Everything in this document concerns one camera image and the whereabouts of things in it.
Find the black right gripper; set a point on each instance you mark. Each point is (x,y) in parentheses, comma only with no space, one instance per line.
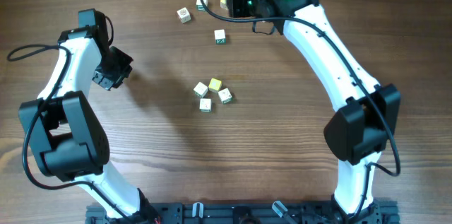
(234,3)

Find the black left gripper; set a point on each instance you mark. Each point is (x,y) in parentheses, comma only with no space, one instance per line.
(126,60)

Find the yellow top letter block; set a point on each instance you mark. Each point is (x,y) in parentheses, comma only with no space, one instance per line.
(215,85)

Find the plain white picture block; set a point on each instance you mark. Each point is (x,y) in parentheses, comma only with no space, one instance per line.
(201,89)

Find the white block green V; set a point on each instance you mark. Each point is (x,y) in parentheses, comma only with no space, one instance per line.
(225,96)

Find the white block green J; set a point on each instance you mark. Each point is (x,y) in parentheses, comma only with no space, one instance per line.
(205,105)

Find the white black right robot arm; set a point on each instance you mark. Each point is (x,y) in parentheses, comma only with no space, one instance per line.
(365,112)

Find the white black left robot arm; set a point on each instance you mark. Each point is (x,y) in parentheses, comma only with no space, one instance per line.
(65,144)

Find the yellow top plain block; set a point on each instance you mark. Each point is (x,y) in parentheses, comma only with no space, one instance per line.
(223,4)

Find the white block green Z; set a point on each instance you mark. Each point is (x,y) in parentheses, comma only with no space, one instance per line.
(220,36)

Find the white block green side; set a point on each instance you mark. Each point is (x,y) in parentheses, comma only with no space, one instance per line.
(201,5)

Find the white block brown drawing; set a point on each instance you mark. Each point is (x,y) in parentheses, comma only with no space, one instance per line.
(184,15)

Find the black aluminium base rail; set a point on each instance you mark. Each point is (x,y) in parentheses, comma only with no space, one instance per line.
(382,212)

